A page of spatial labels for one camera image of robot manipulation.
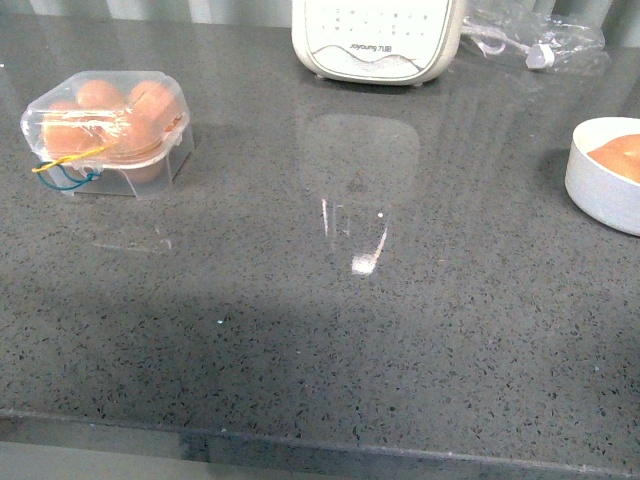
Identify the clear plastic egg box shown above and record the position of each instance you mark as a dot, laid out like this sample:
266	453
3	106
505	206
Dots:
60	103

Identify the brown egg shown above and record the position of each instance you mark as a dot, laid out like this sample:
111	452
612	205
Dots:
99	95
137	143
66	137
156	103
620	155

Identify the brown egg in box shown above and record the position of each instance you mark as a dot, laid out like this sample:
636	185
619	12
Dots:
137	143
156	103
99	95

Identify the cream soy milk maker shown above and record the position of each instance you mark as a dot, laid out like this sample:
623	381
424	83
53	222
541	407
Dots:
400	43

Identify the blue rubber band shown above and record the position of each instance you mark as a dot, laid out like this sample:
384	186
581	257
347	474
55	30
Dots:
59	179

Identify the yellow rubber band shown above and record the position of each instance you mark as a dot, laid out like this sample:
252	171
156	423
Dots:
46	165

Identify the white ceramic bowl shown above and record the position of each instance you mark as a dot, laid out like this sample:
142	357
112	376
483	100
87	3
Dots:
603	194

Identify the clear plastic bag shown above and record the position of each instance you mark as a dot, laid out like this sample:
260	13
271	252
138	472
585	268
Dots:
508	33

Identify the grey curtain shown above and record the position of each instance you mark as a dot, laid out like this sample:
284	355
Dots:
619	20

